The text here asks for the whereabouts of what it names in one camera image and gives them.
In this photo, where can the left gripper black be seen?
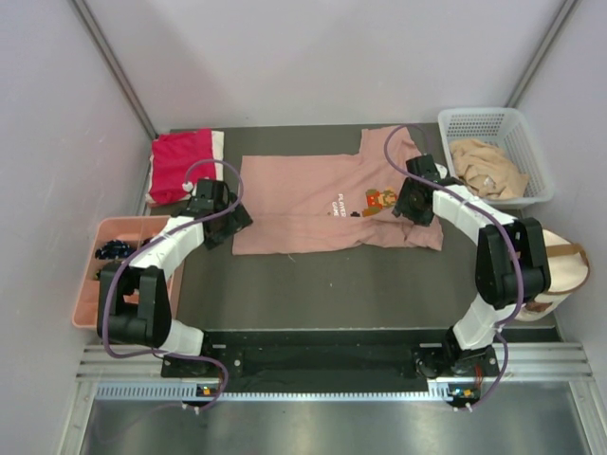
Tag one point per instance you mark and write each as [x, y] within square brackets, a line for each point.
[237, 221]

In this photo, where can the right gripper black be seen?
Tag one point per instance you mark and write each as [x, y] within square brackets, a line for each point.
[402, 208]

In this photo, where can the pink printed t shirt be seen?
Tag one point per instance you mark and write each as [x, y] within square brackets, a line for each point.
[322, 203]

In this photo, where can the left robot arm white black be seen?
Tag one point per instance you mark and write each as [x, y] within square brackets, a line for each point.
[134, 303]

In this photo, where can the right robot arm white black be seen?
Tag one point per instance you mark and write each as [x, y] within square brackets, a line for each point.
[511, 266]

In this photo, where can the folded red t shirt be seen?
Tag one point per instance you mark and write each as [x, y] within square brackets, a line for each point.
[182, 166]

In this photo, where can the folded cream t shirt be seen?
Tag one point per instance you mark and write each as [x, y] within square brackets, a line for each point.
[219, 147]

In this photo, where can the beige crumpled t shirt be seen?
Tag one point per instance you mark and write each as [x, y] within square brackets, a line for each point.
[486, 171]

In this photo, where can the white perforated plastic basket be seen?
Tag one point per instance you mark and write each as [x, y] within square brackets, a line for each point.
[507, 129]

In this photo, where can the pink compartment tray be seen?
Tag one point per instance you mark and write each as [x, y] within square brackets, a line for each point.
[131, 230]

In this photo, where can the dark blue rolled sock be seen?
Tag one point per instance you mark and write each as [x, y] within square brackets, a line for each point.
[114, 250]

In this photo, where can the cream round fabric bag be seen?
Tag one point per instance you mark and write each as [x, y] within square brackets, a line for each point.
[569, 270]

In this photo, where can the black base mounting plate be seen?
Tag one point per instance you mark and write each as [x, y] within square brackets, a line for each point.
[344, 360]

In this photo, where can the aluminium rail frame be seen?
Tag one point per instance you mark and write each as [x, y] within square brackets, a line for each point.
[547, 402]

